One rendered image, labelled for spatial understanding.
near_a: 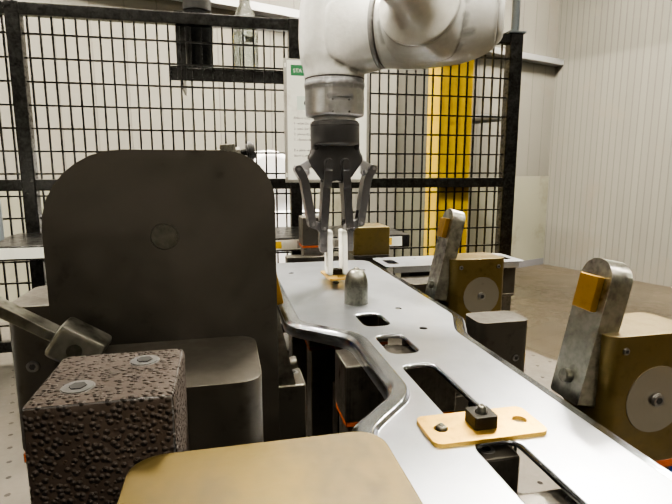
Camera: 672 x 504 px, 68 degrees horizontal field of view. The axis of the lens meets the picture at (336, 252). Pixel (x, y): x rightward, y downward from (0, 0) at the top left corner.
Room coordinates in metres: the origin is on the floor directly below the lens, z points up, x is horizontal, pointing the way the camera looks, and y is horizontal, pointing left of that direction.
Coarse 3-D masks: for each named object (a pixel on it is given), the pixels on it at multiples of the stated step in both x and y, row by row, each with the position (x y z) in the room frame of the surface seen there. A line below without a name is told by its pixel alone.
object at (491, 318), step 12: (480, 312) 0.64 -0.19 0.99; (492, 312) 0.64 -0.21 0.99; (504, 312) 0.64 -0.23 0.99; (468, 324) 0.62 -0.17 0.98; (480, 324) 0.60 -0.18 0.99; (492, 324) 0.60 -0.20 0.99; (504, 324) 0.60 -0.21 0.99; (516, 324) 0.61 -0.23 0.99; (480, 336) 0.60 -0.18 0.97; (492, 336) 0.60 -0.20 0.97; (504, 336) 0.60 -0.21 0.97; (516, 336) 0.61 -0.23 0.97; (492, 348) 0.60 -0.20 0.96; (504, 348) 0.60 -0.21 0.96; (516, 348) 0.61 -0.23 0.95; (516, 360) 0.60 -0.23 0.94
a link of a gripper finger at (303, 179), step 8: (296, 168) 0.75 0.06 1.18; (296, 176) 0.78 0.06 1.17; (304, 176) 0.76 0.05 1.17; (304, 184) 0.76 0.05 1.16; (304, 192) 0.76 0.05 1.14; (304, 200) 0.76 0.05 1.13; (312, 200) 0.76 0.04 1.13; (304, 208) 0.77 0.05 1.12; (312, 208) 0.76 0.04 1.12; (312, 216) 0.76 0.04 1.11; (312, 224) 0.76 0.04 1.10
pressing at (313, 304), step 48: (288, 288) 0.74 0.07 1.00; (336, 288) 0.74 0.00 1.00; (384, 288) 0.74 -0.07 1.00; (336, 336) 0.52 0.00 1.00; (384, 336) 0.52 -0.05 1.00; (432, 336) 0.52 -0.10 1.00; (384, 384) 0.40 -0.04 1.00; (480, 384) 0.40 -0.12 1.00; (528, 384) 0.40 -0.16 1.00; (384, 432) 0.32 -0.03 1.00; (576, 432) 0.32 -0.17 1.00; (432, 480) 0.26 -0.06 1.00; (480, 480) 0.26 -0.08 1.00; (576, 480) 0.26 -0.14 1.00; (624, 480) 0.26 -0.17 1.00
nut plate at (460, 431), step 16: (432, 416) 0.33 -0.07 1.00; (448, 416) 0.33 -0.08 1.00; (464, 416) 0.33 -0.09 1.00; (480, 416) 0.32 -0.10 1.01; (496, 416) 0.32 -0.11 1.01; (512, 416) 0.33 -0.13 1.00; (528, 416) 0.33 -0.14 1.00; (432, 432) 0.31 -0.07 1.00; (448, 432) 0.31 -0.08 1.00; (464, 432) 0.31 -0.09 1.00; (480, 432) 0.31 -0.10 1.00; (496, 432) 0.31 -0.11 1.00; (512, 432) 0.31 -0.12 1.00; (528, 432) 0.31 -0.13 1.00; (544, 432) 0.31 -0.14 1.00
